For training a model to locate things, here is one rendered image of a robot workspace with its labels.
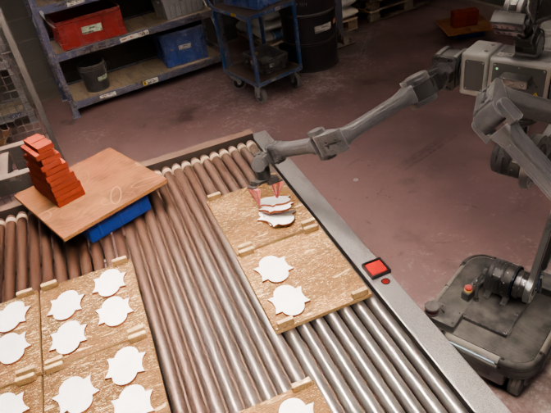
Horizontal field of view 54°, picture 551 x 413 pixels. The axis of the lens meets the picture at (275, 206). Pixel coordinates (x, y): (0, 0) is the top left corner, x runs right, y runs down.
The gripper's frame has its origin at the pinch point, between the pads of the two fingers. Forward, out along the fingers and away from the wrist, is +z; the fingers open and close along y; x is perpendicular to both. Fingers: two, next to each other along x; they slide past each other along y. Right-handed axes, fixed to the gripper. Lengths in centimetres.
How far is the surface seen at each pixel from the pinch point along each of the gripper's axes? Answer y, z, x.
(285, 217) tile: -1.0, 5.7, -11.6
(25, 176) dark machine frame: -66, -17, 104
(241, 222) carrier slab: -12.8, 6.4, 2.9
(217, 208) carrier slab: -13.8, 2.5, 18.3
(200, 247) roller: -31.7, 10.9, 6.2
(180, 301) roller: -53, 20, -12
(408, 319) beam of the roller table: -6, 28, -74
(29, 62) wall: 43, -73, 456
